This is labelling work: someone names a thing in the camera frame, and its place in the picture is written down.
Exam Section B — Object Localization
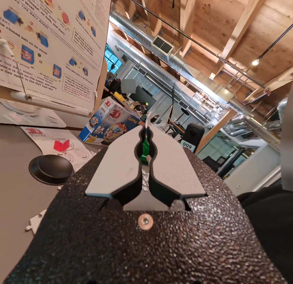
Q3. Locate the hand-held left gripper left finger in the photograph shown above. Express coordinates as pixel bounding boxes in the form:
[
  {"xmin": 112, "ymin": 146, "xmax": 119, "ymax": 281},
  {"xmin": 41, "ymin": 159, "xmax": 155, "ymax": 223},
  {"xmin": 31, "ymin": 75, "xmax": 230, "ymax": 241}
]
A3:
[{"xmin": 85, "ymin": 126, "xmax": 147, "ymax": 206}]

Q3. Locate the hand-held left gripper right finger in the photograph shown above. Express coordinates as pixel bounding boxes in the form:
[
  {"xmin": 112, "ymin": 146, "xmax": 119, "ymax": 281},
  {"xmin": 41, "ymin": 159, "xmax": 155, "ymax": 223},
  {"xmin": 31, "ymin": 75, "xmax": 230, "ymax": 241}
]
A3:
[{"xmin": 146, "ymin": 126, "xmax": 206, "ymax": 208}]

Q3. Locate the scatter of white puzzle pieces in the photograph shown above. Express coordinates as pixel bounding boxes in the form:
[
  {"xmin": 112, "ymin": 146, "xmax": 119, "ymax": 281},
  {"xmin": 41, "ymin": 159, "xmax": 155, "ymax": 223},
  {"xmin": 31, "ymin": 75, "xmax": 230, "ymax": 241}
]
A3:
[{"xmin": 25, "ymin": 149, "xmax": 150, "ymax": 234}]

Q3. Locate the blue puzzle box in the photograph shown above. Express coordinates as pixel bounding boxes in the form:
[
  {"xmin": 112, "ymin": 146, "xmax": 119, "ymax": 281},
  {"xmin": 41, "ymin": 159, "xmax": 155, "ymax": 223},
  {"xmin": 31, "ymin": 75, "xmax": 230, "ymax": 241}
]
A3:
[{"xmin": 79, "ymin": 96, "xmax": 141, "ymax": 145}]

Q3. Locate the green plastic bin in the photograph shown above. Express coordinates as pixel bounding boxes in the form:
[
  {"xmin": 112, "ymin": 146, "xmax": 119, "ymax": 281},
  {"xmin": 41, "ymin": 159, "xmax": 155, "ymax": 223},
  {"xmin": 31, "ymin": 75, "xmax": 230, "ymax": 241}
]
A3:
[{"xmin": 142, "ymin": 139, "xmax": 150, "ymax": 163}]

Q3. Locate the red plastic clip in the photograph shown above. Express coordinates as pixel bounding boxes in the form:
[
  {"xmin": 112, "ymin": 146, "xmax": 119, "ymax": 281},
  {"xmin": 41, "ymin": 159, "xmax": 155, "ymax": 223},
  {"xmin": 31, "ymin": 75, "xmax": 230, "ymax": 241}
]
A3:
[{"xmin": 53, "ymin": 139, "xmax": 70, "ymax": 152}]

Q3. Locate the black round stand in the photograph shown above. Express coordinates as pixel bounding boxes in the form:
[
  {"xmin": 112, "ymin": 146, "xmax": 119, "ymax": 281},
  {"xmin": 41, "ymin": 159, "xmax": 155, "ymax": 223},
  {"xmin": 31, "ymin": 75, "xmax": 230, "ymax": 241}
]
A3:
[{"xmin": 29, "ymin": 155, "xmax": 75, "ymax": 186}]

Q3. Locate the white folded leaflet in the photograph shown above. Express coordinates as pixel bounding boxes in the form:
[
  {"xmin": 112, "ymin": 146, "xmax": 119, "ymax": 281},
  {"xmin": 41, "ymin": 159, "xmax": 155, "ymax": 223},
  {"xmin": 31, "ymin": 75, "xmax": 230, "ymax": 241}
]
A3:
[{"xmin": 21, "ymin": 126, "xmax": 96, "ymax": 172}]

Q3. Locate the white rounded board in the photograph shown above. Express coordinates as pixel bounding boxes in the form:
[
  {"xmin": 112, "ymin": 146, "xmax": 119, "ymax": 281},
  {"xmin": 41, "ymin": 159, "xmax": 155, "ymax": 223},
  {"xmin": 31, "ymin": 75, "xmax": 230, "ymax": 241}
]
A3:
[{"xmin": 0, "ymin": 99, "xmax": 67, "ymax": 129}]

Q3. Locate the task instruction sheet on clipboard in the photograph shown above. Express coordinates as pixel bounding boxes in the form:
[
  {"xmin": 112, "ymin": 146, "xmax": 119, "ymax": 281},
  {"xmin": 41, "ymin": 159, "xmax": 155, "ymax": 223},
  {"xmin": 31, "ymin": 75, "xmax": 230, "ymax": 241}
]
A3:
[{"xmin": 0, "ymin": 0, "xmax": 112, "ymax": 118}]

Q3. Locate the person's black hoodie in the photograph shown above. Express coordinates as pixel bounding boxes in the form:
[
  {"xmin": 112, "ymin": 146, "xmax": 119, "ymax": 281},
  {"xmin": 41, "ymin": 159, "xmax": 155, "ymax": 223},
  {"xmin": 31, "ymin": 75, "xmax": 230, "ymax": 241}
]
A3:
[{"xmin": 237, "ymin": 186, "xmax": 293, "ymax": 284}]

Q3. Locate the printed instruction sheet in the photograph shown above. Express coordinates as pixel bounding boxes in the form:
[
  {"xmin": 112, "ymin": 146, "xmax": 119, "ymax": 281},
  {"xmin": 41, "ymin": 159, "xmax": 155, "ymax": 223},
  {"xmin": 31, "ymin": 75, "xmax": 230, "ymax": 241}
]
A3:
[{"xmin": 0, "ymin": 0, "xmax": 112, "ymax": 108}]

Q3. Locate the wooden post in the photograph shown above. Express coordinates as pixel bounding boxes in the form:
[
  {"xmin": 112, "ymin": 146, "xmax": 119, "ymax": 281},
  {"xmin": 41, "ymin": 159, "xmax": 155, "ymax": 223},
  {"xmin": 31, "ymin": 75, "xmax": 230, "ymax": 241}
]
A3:
[{"xmin": 196, "ymin": 109, "xmax": 236, "ymax": 153}]

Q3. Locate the silver ventilation duct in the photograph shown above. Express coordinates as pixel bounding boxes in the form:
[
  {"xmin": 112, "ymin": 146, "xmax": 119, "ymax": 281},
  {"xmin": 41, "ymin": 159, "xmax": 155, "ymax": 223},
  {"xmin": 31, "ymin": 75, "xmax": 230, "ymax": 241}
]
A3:
[
  {"xmin": 109, "ymin": 13, "xmax": 232, "ymax": 106},
  {"xmin": 106, "ymin": 30, "xmax": 206, "ymax": 124}
]

